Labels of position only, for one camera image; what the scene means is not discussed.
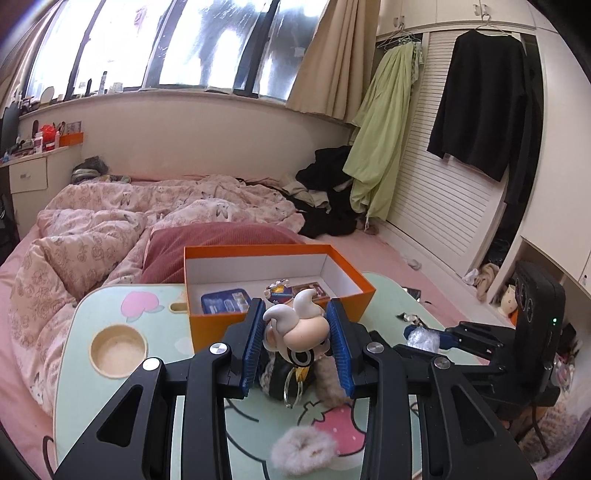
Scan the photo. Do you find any black hanging sweater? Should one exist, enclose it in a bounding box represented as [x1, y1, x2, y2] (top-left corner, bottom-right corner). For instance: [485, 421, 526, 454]
[427, 29, 542, 205]

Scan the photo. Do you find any brown fluffy scrunchie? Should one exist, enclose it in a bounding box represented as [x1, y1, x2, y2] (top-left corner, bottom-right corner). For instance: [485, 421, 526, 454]
[314, 356, 353, 408]

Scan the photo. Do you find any cartoon figure keychain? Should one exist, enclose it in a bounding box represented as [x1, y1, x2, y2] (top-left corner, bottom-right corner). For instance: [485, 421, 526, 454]
[263, 288, 331, 408]

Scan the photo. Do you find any red desk item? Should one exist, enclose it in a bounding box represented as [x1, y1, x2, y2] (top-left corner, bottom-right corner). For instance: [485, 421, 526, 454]
[40, 124, 57, 151]

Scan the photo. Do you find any white fluffy scrunchie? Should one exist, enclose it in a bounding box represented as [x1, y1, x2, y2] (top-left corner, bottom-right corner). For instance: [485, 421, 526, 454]
[270, 426, 338, 477]

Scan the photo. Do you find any blue tin box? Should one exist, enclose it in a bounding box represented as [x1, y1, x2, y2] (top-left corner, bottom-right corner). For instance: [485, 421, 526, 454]
[200, 288, 252, 315]

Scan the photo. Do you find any beige curtain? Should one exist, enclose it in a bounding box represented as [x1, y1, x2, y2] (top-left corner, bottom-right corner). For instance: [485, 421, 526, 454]
[287, 0, 381, 123]

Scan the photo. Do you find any black fur-trimmed pouch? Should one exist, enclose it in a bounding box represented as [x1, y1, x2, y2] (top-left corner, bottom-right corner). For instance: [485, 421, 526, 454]
[256, 349, 315, 405]

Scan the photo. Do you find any pink floral duvet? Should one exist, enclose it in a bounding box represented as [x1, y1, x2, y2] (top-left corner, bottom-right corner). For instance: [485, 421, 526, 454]
[8, 175, 304, 415]

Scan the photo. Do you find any white desk with drawers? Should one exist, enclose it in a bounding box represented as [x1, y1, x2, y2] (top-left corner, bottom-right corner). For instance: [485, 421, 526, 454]
[1, 145, 82, 239]

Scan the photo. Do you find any green hanging garment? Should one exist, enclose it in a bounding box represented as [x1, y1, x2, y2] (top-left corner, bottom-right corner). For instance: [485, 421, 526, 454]
[344, 42, 422, 221]

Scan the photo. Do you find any pile of dark clothes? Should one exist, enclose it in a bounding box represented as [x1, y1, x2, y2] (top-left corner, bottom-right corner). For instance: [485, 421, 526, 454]
[280, 145, 360, 239]

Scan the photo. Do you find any orange cardboard box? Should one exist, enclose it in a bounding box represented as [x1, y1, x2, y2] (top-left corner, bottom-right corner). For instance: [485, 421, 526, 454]
[184, 243, 376, 351]

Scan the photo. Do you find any small pink card box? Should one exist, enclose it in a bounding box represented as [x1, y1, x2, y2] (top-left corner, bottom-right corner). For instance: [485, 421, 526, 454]
[263, 279, 329, 304]

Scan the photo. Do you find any small orange desk box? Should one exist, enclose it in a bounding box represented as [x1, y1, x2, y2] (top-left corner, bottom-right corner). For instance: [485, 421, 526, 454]
[59, 132, 84, 147]

